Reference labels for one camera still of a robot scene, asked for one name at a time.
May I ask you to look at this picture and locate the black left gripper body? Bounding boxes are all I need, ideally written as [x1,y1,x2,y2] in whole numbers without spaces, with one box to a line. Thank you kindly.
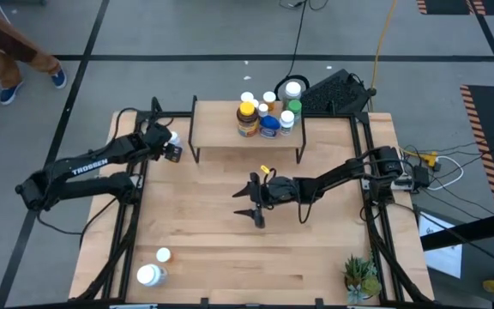
[142,123,175,162]

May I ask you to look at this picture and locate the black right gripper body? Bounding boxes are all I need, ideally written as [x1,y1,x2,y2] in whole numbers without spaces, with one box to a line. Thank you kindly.
[253,173,303,208]

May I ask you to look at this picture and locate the brown bottle yellow cap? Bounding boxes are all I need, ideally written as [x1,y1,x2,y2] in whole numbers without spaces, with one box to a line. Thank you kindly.
[235,101,260,139]

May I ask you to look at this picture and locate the Tums bottle blue cap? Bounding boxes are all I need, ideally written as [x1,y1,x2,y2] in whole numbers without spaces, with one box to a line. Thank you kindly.
[258,114,281,140]

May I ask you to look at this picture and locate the white aspirin bottle green label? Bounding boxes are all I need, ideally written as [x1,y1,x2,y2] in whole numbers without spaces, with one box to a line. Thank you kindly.
[279,110,296,136]

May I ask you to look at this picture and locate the clear bottle white cap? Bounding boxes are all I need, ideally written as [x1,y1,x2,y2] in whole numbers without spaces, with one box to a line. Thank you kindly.
[282,81,303,104]

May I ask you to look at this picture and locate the large white bottle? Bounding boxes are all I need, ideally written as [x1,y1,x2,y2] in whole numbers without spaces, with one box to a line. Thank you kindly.
[136,264,169,288]

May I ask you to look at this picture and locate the wooden shelf black legs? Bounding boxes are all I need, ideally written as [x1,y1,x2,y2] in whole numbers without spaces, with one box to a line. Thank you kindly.
[188,94,307,165]

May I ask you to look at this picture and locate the succulent plant in pot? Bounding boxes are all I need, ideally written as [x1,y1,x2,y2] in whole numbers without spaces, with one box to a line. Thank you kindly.
[343,252,383,305]

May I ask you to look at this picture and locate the yellow plug power strip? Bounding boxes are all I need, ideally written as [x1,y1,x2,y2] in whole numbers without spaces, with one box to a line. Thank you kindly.
[418,149,441,168]

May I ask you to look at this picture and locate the white paper sheet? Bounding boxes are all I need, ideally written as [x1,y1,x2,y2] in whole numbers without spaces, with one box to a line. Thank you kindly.
[418,212,463,279]

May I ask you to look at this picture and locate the black beam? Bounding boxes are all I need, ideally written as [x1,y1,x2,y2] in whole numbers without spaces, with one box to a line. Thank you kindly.
[420,208,494,252]

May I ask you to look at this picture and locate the black metal rig frame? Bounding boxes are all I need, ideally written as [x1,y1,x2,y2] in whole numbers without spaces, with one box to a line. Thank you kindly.
[69,96,435,306]

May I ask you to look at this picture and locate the black cable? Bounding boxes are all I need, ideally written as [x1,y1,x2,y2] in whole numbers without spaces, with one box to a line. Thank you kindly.
[272,0,329,102]

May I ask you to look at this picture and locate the yellow hanging cable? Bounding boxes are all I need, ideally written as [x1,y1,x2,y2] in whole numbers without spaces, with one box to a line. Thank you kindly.
[369,0,399,113]

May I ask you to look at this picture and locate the white cable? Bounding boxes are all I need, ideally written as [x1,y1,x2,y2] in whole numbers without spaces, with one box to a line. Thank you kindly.
[426,154,465,192]

